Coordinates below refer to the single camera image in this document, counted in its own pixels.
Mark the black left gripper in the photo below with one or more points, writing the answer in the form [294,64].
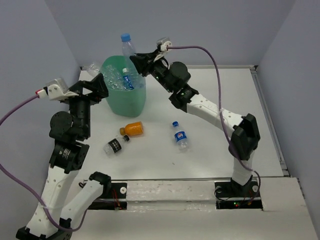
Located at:
[98,83]

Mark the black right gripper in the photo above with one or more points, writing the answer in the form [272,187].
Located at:
[145,62]

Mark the clear crushed white cap bottle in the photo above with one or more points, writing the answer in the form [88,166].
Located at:
[94,69]

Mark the blue label white cap bottle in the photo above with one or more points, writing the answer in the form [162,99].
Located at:
[128,81]

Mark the orange juice bottle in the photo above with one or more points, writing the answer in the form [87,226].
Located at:
[132,129]

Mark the Pepsi label bottle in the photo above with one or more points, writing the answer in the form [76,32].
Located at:
[180,137]

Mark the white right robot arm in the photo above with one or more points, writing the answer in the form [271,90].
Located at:
[241,131]

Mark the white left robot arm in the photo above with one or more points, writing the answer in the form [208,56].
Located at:
[54,219]

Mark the green plastic bin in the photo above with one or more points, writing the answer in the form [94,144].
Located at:
[127,103]

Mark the small black label bottle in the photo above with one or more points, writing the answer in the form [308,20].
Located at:
[114,146]

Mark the white foam strip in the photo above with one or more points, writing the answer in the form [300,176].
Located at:
[170,195]

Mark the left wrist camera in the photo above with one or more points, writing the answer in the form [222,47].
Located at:
[57,90]

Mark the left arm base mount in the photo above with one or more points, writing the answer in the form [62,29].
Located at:
[114,200]

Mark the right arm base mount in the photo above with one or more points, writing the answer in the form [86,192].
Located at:
[230,195]

